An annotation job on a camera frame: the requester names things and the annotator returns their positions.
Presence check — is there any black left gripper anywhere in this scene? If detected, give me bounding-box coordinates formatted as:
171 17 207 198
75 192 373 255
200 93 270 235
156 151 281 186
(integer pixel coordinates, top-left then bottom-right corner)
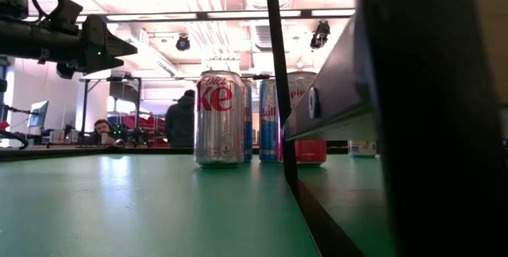
39 13 139 80

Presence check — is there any silver Diet Coke can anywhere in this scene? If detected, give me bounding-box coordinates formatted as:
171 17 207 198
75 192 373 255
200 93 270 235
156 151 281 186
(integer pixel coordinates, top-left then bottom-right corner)
193 69 246 170

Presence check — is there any blue silver Red Bull can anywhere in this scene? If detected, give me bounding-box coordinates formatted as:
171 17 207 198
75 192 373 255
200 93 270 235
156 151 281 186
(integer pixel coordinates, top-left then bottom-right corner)
241 77 254 163
258 78 285 163

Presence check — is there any white red Spindrift can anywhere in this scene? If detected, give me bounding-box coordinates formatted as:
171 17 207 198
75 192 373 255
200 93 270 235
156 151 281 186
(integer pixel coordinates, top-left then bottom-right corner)
282 70 328 168

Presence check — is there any person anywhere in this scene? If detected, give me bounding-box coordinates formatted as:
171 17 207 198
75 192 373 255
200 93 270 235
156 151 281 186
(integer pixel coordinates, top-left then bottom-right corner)
164 88 196 148
84 118 121 146

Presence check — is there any red bin rack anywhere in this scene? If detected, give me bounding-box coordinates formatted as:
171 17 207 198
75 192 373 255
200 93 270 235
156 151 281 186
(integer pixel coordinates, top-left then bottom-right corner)
118 113 167 148

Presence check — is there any grey computer monitor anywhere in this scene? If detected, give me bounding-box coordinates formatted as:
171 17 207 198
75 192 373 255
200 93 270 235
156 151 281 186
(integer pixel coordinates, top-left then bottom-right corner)
26 99 50 129

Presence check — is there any white Celsius can black lid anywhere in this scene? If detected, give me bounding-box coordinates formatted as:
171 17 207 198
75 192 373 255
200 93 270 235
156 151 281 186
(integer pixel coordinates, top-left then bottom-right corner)
348 140 378 159

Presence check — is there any black background rig frame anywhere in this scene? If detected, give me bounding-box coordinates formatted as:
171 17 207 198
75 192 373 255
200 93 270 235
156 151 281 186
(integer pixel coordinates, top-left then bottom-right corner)
79 75 144 147

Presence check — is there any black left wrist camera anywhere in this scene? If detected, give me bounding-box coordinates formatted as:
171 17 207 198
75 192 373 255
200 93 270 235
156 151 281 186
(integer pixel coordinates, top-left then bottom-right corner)
49 0 85 32

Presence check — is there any black overhead frame beam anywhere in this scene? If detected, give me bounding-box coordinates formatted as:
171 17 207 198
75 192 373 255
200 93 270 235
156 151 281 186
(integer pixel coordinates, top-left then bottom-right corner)
23 8 356 23

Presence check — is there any black table frame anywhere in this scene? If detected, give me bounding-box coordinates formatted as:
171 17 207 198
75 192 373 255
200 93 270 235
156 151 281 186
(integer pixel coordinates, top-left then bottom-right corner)
0 144 350 163

